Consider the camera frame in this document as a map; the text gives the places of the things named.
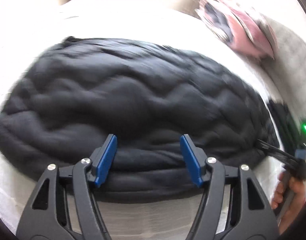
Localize pink grey folded quilt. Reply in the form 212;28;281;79
195;0;233;44

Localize white lace bedspread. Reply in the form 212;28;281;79
0;0;280;236

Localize person's right hand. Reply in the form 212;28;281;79
270;171;306;235

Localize folded black garment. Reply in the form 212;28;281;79
267;99;300;155

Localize grey quilted headboard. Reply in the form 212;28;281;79
262;19;306;117

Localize black quilted puffer jacket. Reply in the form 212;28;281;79
0;37;279;202

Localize pink grey velvet pillow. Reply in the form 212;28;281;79
217;0;278;59

